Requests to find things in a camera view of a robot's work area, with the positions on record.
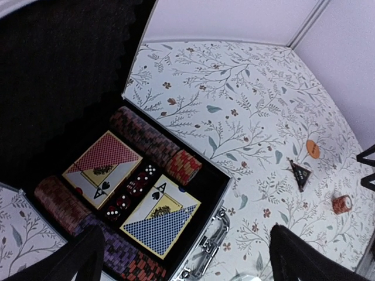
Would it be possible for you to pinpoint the orange poker chip stack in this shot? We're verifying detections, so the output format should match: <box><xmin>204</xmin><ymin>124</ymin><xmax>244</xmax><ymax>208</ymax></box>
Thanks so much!
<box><xmin>332</xmin><ymin>195</ymin><xmax>353</xmax><ymax>215</ymax></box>

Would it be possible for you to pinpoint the poker chip row right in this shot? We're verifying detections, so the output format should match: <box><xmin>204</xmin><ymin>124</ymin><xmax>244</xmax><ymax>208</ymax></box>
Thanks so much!
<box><xmin>110</xmin><ymin>106</ymin><xmax>202</xmax><ymax>186</ymax></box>

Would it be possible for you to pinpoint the blue playing card deck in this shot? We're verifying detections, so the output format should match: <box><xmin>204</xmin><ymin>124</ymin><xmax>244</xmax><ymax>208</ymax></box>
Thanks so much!
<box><xmin>120</xmin><ymin>174</ymin><xmax>201</xmax><ymax>259</ymax></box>

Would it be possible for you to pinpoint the orange round button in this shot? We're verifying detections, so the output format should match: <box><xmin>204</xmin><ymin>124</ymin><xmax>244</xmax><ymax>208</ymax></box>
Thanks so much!
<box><xmin>306</xmin><ymin>139</ymin><xmax>320</xmax><ymax>159</ymax></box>

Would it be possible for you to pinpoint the aluminium poker case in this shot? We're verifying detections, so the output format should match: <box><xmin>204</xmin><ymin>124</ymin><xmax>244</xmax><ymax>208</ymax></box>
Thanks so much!
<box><xmin>1</xmin><ymin>1</ymin><xmax>230</xmax><ymax>280</ymax></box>

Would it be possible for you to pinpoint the poker chip row left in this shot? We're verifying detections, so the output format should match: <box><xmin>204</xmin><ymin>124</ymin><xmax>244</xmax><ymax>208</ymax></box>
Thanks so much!
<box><xmin>33</xmin><ymin>174</ymin><xmax>168</xmax><ymax>281</ymax></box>

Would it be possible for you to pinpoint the black triangle marker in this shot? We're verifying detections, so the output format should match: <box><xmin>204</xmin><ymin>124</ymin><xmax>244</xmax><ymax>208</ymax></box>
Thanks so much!
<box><xmin>287</xmin><ymin>158</ymin><xmax>312</xmax><ymax>193</ymax></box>

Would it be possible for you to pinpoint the poker chip row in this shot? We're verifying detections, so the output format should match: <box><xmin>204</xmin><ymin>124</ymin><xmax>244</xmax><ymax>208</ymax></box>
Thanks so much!
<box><xmin>33</xmin><ymin>174</ymin><xmax>168</xmax><ymax>281</ymax></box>
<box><xmin>110</xmin><ymin>106</ymin><xmax>202</xmax><ymax>186</ymax></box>

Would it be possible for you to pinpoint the red die in case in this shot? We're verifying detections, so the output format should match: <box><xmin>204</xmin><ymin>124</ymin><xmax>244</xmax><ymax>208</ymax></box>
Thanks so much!
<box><xmin>135</xmin><ymin>172</ymin><xmax>149</xmax><ymax>187</ymax></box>

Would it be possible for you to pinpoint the floral table mat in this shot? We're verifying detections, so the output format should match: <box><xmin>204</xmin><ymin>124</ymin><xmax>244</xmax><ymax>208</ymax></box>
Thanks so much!
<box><xmin>0</xmin><ymin>40</ymin><xmax>370</xmax><ymax>281</ymax></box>

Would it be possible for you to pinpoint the red die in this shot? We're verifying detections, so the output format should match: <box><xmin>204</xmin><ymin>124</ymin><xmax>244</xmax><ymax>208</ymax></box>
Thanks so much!
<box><xmin>127</xmin><ymin>181</ymin><xmax>144</xmax><ymax>197</ymax></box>
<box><xmin>116</xmin><ymin>194</ymin><xmax>131</xmax><ymax>210</ymax></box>
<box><xmin>135</xmin><ymin>172</ymin><xmax>149</xmax><ymax>187</ymax></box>
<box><xmin>105</xmin><ymin>205</ymin><xmax>121</xmax><ymax>221</ymax></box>

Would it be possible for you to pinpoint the right aluminium frame post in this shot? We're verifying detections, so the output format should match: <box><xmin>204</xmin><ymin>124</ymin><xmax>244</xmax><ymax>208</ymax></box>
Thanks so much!
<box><xmin>286</xmin><ymin>0</ymin><xmax>331</xmax><ymax>49</ymax></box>

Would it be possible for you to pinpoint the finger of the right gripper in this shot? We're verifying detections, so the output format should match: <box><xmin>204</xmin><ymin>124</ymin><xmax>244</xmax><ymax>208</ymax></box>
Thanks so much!
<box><xmin>356</xmin><ymin>145</ymin><xmax>375</xmax><ymax>190</ymax></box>

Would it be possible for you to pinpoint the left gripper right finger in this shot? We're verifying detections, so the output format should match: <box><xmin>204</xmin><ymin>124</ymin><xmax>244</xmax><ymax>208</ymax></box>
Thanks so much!
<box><xmin>269</xmin><ymin>224</ymin><xmax>360</xmax><ymax>280</ymax></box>

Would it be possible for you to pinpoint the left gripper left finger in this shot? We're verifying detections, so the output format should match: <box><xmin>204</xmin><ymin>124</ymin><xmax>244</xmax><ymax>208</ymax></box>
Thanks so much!
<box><xmin>7</xmin><ymin>226</ymin><xmax>105</xmax><ymax>281</ymax></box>

